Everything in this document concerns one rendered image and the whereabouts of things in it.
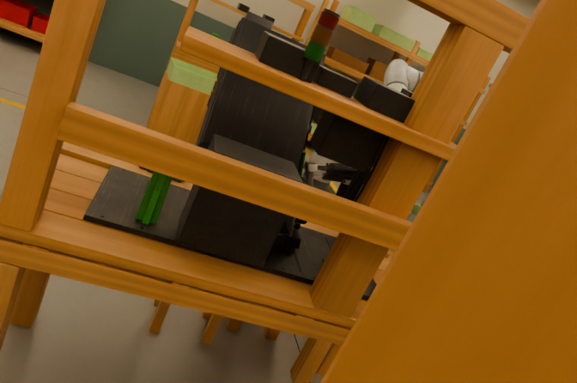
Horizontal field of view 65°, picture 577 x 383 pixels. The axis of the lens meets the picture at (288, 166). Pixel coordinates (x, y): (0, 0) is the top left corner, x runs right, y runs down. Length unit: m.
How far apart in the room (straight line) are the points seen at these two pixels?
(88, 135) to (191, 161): 0.26
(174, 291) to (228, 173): 0.44
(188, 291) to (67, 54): 0.75
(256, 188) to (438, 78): 0.59
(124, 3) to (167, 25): 0.63
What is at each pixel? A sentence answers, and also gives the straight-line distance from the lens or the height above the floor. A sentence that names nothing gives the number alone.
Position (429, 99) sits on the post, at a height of 1.64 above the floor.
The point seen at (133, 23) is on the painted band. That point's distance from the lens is 7.13.
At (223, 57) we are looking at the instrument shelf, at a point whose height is 1.52.
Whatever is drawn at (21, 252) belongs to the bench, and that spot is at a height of 0.81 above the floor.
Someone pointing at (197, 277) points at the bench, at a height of 0.88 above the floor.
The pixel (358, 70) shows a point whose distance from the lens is 7.16.
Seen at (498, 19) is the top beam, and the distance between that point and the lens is 1.41.
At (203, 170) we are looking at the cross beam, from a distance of 1.22.
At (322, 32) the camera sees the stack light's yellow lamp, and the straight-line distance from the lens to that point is 1.24.
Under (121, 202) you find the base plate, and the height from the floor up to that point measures 0.90.
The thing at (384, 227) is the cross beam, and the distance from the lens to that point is 1.40.
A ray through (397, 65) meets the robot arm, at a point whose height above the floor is 1.69.
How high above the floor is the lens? 1.67
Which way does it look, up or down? 16 degrees down
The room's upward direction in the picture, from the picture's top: 25 degrees clockwise
